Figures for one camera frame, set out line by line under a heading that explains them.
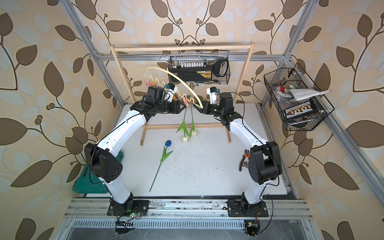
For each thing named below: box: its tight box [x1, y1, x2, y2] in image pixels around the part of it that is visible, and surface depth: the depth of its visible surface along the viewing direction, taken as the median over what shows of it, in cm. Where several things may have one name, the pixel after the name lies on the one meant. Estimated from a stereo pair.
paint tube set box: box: [284, 100, 319, 120], surface depth 68 cm
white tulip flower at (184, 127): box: [176, 106, 190, 143], surface depth 91 cm
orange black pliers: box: [239, 149, 251, 172], surface depth 93 cm
